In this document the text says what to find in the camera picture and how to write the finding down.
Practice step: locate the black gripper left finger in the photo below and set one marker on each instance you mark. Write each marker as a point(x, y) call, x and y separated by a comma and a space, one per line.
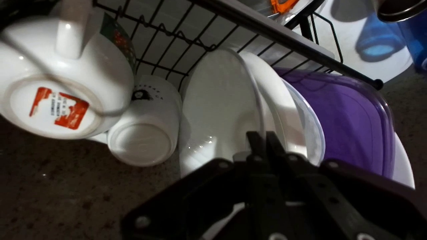
point(262, 200)

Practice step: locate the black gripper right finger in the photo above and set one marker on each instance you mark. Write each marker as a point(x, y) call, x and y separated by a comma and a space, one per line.
point(321, 200)

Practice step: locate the wide white bowl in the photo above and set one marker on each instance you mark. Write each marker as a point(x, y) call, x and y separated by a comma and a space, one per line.
point(218, 101)

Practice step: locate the black two-tier dish rack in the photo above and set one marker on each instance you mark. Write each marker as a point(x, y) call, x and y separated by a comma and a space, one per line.
point(312, 49)

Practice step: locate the small white plate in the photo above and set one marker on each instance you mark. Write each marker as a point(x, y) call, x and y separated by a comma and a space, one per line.
point(312, 128)

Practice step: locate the purple plate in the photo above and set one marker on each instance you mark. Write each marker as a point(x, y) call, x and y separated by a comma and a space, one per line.
point(356, 124)

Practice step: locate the large white flat board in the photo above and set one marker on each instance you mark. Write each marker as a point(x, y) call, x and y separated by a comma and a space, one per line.
point(402, 164)

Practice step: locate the large white plate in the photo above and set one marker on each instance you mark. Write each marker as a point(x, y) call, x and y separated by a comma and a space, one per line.
point(281, 110)

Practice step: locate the white mug black print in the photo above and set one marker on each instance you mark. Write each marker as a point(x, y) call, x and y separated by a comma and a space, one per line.
point(147, 141)

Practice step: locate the white rectangular lid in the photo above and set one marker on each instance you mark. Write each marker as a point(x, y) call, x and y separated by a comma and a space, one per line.
point(382, 70)

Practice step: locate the blue bottle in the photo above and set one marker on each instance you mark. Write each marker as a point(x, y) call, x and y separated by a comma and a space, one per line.
point(416, 44)

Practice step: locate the small orange item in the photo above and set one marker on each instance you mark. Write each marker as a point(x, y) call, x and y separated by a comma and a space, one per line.
point(282, 5)

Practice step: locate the stainless steel tumbler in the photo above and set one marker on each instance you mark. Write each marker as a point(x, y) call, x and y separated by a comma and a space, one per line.
point(401, 9)

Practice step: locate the white mug red print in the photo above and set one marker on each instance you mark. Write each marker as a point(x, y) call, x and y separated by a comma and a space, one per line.
point(89, 66)

